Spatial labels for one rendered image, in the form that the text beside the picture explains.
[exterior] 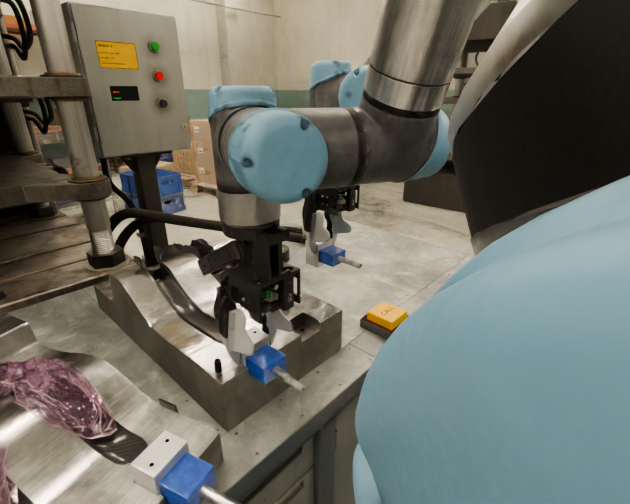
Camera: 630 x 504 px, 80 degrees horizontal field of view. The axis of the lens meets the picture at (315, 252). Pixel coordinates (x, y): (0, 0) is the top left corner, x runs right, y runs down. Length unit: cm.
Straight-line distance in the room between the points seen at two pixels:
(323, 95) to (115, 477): 62
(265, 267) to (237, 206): 8
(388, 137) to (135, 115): 106
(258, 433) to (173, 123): 105
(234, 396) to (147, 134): 97
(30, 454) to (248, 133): 44
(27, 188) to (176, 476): 88
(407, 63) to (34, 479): 56
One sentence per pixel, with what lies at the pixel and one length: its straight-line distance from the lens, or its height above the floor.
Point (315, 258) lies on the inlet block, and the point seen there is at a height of 92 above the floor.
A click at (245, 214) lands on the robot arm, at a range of 43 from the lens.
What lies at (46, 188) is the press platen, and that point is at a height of 103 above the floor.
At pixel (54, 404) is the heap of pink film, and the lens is 59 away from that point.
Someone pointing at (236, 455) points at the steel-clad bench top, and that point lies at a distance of 59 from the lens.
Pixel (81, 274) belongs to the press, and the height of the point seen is 79.
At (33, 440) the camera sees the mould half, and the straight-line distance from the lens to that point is 58.
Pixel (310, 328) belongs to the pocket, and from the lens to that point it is 68.
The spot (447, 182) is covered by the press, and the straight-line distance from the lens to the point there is 456.
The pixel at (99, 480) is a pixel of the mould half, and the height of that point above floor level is 85.
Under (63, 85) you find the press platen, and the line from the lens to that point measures 112.
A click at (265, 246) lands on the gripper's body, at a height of 109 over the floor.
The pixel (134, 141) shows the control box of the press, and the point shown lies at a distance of 134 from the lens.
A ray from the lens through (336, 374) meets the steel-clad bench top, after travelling 69.
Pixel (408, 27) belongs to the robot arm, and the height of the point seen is 130.
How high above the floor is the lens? 125
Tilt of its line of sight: 23 degrees down
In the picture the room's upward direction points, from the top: straight up
